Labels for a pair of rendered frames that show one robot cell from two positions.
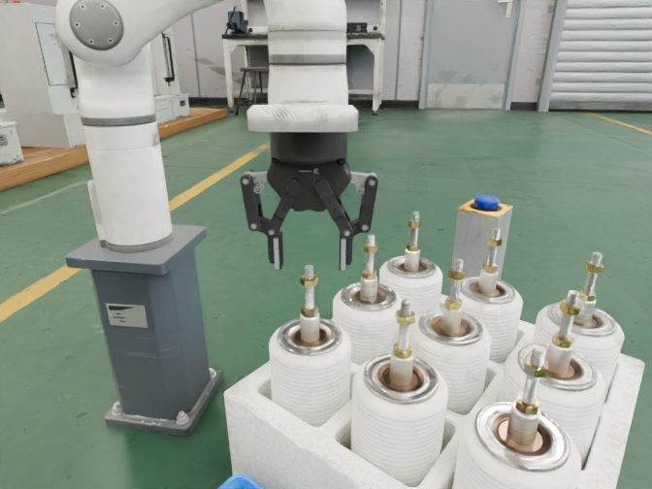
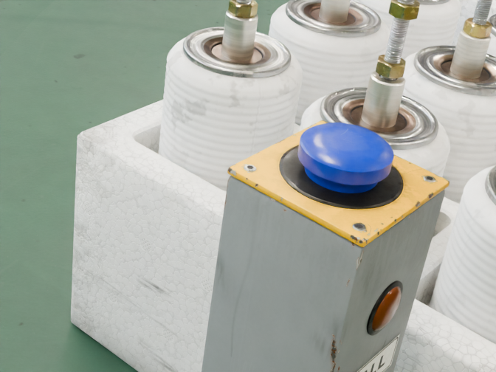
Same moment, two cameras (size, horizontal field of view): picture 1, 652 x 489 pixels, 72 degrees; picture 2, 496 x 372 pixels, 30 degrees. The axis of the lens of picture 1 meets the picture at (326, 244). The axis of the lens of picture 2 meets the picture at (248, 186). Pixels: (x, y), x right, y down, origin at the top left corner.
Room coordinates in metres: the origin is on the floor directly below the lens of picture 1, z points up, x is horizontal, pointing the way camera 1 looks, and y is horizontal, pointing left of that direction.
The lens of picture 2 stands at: (1.07, -0.34, 0.51)
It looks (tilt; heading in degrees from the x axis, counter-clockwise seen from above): 32 degrees down; 176
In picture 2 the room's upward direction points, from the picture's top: 9 degrees clockwise
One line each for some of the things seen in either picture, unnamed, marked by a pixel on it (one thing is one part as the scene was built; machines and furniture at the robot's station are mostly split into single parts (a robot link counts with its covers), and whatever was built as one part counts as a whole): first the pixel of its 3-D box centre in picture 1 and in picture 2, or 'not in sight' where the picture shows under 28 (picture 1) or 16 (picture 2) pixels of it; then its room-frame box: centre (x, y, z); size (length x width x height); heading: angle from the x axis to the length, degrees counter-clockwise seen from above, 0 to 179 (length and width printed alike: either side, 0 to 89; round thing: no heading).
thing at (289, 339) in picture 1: (309, 336); not in sight; (0.44, 0.02, 0.25); 0.08 x 0.08 x 0.01
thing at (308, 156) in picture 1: (309, 163); not in sight; (0.44, 0.02, 0.45); 0.08 x 0.08 x 0.09
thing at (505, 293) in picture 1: (486, 290); (379, 118); (0.55, -0.22, 0.25); 0.08 x 0.08 x 0.01
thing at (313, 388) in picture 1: (310, 398); not in sight; (0.44, 0.02, 0.16); 0.10 x 0.10 x 0.18
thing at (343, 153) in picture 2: (486, 204); (343, 163); (0.73, -0.27, 0.32); 0.04 x 0.04 x 0.02
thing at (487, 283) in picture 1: (487, 281); (382, 100); (0.55, -0.22, 0.26); 0.02 x 0.02 x 0.03
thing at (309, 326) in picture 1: (309, 326); not in sight; (0.44, 0.02, 0.26); 0.02 x 0.02 x 0.03
